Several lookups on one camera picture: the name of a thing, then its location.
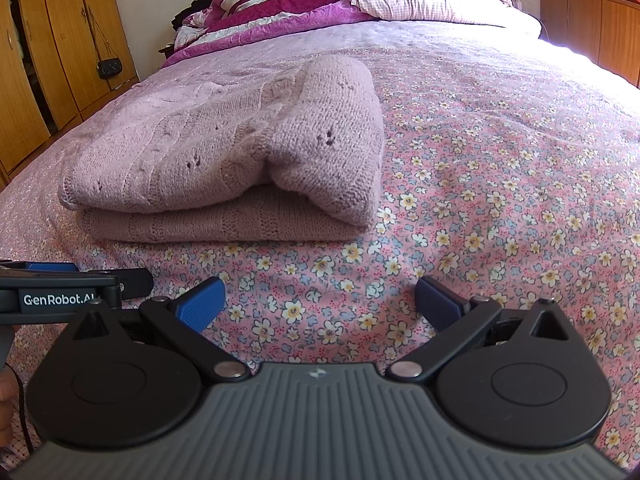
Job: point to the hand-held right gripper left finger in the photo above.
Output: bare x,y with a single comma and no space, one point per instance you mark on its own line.
200,302

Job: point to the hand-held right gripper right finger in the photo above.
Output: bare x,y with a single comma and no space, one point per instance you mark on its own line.
437,305

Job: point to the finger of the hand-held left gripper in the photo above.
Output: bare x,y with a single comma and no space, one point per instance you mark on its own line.
50,266
136,284

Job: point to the pink knitted cardigan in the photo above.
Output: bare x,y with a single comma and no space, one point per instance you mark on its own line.
225,160

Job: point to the dark clothes pile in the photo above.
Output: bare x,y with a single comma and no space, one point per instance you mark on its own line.
192,10

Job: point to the person's left hand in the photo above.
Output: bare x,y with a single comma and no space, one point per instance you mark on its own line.
5,392

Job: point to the pink floral bedsheet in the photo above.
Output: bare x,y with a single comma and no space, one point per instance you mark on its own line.
500,185

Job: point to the wooden wardrobe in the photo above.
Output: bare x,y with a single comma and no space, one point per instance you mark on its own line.
50,60

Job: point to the small black handbag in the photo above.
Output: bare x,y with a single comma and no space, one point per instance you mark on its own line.
110,68

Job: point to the dark wooden nightstand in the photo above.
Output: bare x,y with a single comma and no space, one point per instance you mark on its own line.
166,51

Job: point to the magenta and white quilt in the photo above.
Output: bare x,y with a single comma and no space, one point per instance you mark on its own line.
280,25

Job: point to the wooden side cabinet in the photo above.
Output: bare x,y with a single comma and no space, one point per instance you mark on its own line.
590,25

